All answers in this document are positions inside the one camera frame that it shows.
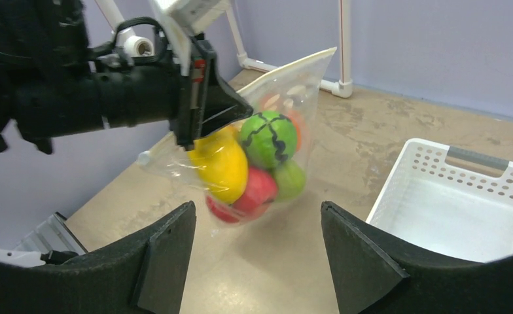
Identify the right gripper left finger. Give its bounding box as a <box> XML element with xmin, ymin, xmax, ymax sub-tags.
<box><xmin>0</xmin><ymin>201</ymin><xmax>196</xmax><ymax>313</ymax></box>

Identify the orange fruit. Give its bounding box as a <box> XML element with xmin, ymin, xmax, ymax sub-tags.
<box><xmin>259</xmin><ymin>94</ymin><xmax>304</xmax><ymax>152</ymax></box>

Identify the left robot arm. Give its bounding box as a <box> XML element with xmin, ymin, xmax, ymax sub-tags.
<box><xmin>0</xmin><ymin>1</ymin><xmax>253</xmax><ymax>154</ymax></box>

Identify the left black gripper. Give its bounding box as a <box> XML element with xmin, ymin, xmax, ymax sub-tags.
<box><xmin>171</xmin><ymin>39</ymin><xmax>254</xmax><ymax>151</ymax></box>

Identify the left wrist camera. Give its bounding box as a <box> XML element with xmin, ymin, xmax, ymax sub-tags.
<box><xmin>149</xmin><ymin>0</ymin><xmax>231</xmax><ymax>77</ymax></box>

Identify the clear zip top bag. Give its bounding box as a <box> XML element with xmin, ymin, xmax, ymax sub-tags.
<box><xmin>137</xmin><ymin>48</ymin><xmax>336</xmax><ymax>226</ymax></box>

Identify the red dark apple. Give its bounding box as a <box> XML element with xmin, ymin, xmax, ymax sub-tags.
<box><xmin>205</xmin><ymin>196</ymin><xmax>239</xmax><ymax>224</ymax></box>

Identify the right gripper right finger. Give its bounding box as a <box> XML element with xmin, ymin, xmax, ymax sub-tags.
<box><xmin>321</xmin><ymin>201</ymin><xmax>513</xmax><ymax>313</ymax></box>

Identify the yellow mango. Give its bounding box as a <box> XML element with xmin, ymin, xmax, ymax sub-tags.
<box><xmin>188</xmin><ymin>126</ymin><xmax>249</xmax><ymax>204</ymax></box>

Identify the green watermelon toy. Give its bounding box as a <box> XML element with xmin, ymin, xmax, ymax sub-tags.
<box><xmin>238</xmin><ymin>111</ymin><xmax>298</xmax><ymax>169</ymax></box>

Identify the white plastic basket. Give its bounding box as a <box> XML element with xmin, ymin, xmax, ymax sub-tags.
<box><xmin>366</xmin><ymin>138</ymin><xmax>513</xmax><ymax>262</ymax></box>

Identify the green pear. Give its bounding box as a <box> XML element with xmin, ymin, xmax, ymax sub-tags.
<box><xmin>271</xmin><ymin>160</ymin><xmax>307</xmax><ymax>201</ymax></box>

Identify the white pvc pipe frame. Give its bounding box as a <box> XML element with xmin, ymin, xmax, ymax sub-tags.
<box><xmin>95</xmin><ymin>0</ymin><xmax>353</xmax><ymax>98</ymax></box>

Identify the aluminium rail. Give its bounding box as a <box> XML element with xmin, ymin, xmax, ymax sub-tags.
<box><xmin>14</xmin><ymin>212</ymin><xmax>88</xmax><ymax>255</ymax></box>

